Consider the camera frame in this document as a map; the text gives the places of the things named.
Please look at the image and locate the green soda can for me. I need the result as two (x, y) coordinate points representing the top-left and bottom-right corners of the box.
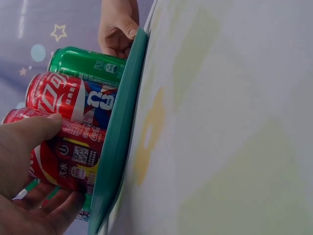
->
(47, 46), (128, 87)

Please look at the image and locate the green plastic tray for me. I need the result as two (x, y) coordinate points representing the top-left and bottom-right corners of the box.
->
(87, 27), (151, 235)

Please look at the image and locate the person's left hand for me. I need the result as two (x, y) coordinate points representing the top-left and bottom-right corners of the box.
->
(0, 114), (86, 235)

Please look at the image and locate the red and blue soda can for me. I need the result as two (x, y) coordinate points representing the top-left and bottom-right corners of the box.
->
(25, 71), (121, 131)

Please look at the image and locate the person's right hand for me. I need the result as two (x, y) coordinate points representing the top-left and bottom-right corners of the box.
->
(97, 0), (140, 60)

